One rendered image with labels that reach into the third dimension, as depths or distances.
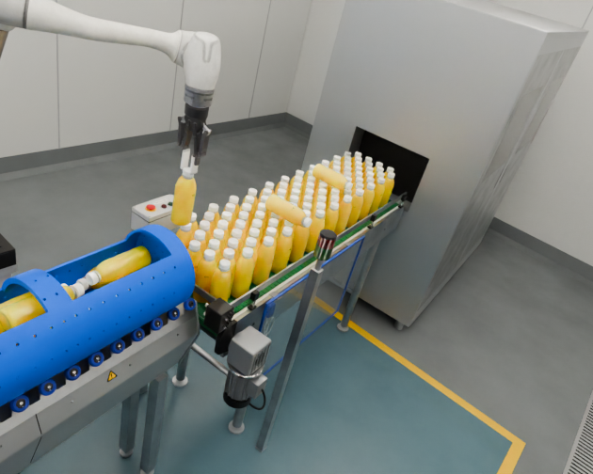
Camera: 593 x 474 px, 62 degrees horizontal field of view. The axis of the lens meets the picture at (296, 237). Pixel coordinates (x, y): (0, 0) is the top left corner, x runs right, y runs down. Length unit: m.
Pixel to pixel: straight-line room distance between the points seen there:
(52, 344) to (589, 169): 4.62
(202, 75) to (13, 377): 0.95
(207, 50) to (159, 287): 0.71
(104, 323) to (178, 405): 1.32
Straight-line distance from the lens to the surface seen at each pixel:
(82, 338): 1.43
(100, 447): 2.58
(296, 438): 2.70
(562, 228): 5.33
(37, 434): 1.59
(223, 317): 1.72
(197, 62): 1.56
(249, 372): 1.87
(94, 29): 1.57
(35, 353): 1.37
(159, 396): 2.05
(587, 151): 5.15
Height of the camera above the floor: 2.13
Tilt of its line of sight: 31 degrees down
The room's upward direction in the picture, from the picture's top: 16 degrees clockwise
